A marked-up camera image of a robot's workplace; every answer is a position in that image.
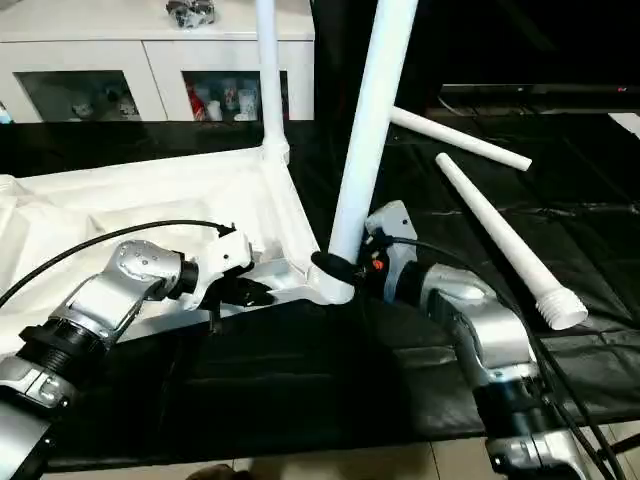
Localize white plastic table leg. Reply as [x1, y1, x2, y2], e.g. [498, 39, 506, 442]
[434, 152, 590, 332]
[387, 106, 535, 173]
[254, 0, 292, 163]
[317, 0, 420, 307]

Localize white glass door cabinet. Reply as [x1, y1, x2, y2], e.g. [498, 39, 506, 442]
[0, 0, 317, 124]

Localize grey metallic ornament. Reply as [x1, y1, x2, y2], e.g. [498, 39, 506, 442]
[165, 0, 217, 29]

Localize white bottle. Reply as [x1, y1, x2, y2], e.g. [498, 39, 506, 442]
[222, 82, 240, 119]

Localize black work mat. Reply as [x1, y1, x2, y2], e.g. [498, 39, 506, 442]
[0, 112, 640, 471]

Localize white plastic table top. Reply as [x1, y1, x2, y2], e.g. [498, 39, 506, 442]
[0, 145, 357, 357]

